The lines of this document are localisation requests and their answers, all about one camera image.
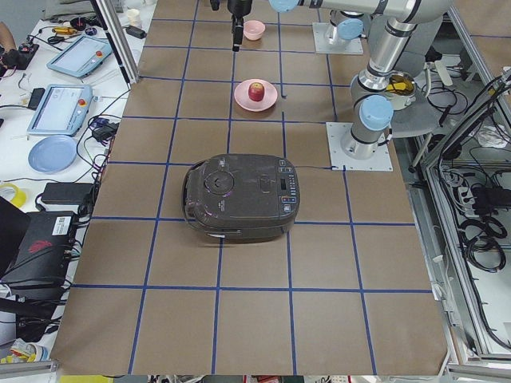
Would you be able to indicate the red apple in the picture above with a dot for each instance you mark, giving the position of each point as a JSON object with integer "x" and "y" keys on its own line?
{"x": 256, "y": 91}

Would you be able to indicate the blue plate on desk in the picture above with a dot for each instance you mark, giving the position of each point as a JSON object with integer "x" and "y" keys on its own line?
{"x": 53, "y": 154}

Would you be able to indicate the metal bowl with yellow cable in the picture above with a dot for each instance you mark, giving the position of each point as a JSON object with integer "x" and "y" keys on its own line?
{"x": 401, "y": 90}

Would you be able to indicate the black gripper by bowl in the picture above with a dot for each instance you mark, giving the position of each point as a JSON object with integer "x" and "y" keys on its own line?
{"x": 238, "y": 6}

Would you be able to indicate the teach pendant far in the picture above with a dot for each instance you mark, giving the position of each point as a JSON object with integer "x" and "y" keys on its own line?
{"x": 82, "y": 57}

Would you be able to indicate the pink plate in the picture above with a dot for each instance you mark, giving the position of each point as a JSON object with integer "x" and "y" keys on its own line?
{"x": 241, "y": 96}

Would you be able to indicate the dark grey rice cooker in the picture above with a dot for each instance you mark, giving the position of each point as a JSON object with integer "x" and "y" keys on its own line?
{"x": 241, "y": 196}

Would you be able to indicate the silver robot arm near cooker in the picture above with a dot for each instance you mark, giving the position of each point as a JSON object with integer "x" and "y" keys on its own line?
{"x": 373, "y": 112}

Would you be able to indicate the black laptop with red logo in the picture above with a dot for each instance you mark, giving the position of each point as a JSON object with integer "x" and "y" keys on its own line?
{"x": 35, "y": 251}

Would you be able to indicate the aluminium frame post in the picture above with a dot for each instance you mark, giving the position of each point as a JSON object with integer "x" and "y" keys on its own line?
{"x": 115, "y": 34}

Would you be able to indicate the yellow tape roll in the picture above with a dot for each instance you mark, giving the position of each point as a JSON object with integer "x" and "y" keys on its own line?
{"x": 13, "y": 194}

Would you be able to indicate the pink bowl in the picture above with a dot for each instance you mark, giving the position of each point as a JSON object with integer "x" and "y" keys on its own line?
{"x": 254, "y": 30}

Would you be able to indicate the teach pendant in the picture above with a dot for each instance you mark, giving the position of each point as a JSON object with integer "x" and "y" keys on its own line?
{"x": 62, "y": 110}
{"x": 82, "y": 57}

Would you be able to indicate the teach pendant near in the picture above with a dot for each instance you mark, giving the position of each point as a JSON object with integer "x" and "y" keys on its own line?
{"x": 62, "y": 110}

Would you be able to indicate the black power brick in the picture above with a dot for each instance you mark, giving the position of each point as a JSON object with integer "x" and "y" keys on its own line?
{"x": 66, "y": 193}

